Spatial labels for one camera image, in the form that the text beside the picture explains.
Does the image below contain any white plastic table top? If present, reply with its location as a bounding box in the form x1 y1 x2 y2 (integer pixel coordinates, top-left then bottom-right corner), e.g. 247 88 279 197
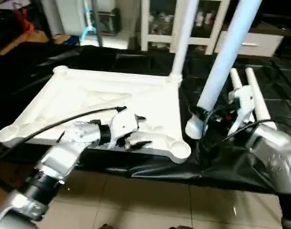
0 65 193 165

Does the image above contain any white plastic table leg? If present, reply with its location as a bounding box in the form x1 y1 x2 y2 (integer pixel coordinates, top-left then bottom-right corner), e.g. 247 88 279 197
168 0 200 83
229 68 244 104
184 0 263 140
244 67 272 123

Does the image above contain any black work mat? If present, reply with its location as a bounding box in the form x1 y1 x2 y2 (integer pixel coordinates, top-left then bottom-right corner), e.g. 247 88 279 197
0 43 291 194

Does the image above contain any white low drawer unit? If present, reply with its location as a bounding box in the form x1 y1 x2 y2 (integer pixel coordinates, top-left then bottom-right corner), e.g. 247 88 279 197
214 29 285 58

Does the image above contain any white glass-door cabinet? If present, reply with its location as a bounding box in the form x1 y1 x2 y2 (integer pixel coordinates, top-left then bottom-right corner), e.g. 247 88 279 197
140 0 232 54

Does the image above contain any grey metal pole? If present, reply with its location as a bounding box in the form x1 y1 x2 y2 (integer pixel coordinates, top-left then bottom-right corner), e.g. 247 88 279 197
90 0 104 49

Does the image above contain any blue cardboard box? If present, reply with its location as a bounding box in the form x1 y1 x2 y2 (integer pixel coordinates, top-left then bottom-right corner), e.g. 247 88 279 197
52 33 82 46

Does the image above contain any red wire bundle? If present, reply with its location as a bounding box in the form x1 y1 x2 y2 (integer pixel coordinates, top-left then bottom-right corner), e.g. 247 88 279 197
13 7 36 32

